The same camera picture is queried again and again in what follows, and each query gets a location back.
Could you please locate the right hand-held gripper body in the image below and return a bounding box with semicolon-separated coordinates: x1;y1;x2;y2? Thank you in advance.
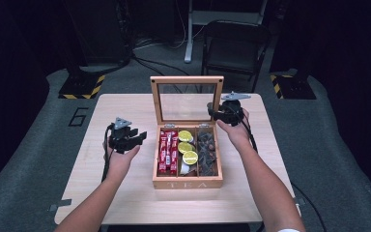
214;91;252;128

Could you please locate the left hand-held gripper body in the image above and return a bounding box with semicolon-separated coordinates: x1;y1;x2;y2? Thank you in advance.
107;116;140;155

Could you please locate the wooden tea box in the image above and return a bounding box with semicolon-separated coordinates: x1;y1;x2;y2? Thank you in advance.
149;75;225;190

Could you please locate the person's left hand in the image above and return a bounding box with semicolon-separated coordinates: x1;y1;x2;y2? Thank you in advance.
103;141;142;182

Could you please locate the person's right hand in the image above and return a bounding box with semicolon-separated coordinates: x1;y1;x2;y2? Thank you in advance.
215;107;254;150

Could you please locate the red stick sachet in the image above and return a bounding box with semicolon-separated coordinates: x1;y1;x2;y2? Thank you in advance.
170;130;180;175
164;130;173;175
157;130;168;175

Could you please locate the yellow-lidded capsule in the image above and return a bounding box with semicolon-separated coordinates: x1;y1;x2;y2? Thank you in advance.
177;130;194;143
182;150;200;166
177;141;194;155

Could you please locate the pile of dark tea packets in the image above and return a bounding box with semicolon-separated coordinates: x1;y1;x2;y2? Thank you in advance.
196;130;219;178

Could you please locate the white capsule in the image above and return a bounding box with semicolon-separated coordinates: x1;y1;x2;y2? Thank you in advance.
178;161;191;177

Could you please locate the black folding chair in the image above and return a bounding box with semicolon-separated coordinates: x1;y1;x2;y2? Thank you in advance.
199;19;273;94

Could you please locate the striped black stand base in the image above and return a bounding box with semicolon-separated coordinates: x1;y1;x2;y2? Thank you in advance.
58;73;106;101
269;73;318;101

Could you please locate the black cabinet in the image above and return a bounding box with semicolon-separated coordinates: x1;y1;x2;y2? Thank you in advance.
64;0;133;68

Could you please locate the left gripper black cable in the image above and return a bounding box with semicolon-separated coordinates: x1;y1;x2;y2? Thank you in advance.
100;123;116;184

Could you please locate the black floor cable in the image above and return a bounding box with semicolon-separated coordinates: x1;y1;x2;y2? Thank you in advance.
130;55;162;78
134;56;191;77

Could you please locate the white desk frame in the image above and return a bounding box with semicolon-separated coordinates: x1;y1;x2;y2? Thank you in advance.
184;0;269;64

